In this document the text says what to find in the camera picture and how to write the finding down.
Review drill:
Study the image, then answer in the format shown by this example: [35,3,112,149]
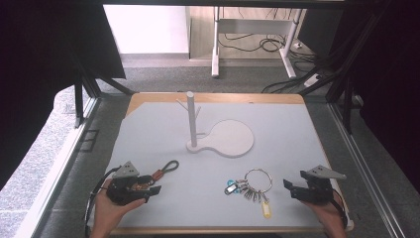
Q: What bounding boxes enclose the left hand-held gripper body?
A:
[106,161,149,206]

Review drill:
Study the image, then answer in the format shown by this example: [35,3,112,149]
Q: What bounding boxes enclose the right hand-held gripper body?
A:
[298,165,348,205]

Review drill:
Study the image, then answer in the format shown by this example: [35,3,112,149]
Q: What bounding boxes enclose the brown strap key fob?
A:
[135,160,180,191]

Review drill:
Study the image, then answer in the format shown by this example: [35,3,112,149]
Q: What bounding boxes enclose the key ring with keys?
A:
[224,168,274,220]

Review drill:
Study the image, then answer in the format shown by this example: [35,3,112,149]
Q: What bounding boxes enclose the white key stand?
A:
[175,90,256,159]

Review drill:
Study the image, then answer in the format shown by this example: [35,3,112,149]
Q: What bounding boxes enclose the person's left hand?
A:
[93,178,147,232]

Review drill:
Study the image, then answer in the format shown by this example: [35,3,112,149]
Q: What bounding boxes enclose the person's right hand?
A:
[302,189,349,233]

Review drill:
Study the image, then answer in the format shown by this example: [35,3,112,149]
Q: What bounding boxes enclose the grey table mat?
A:
[87,101,353,230]

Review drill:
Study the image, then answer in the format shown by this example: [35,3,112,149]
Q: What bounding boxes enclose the wooden table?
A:
[86,92,356,236]

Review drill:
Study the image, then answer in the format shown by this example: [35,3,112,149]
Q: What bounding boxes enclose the white power strip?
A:
[303,72,323,88]

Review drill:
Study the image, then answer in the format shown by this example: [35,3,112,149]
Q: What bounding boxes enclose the black curtain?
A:
[0,0,127,191]
[298,0,420,186]

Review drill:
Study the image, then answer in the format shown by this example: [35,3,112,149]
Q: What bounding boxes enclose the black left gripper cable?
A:
[83,166,122,238]

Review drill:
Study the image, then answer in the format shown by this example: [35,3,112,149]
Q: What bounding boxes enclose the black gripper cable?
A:
[331,187,349,230]
[83,166,122,238]

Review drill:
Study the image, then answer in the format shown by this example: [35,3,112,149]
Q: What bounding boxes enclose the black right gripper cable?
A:
[331,187,349,230]

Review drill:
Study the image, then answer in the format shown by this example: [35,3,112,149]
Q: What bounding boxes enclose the black metal frame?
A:
[68,49,137,130]
[296,6,387,135]

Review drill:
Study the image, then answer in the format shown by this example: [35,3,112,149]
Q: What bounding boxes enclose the black floor cables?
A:
[217,8,331,94]

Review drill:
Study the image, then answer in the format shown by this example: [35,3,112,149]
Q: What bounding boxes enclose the white wall panel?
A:
[103,4,190,56]

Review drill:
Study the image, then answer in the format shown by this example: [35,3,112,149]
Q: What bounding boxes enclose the white desk frame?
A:
[211,6,304,79]

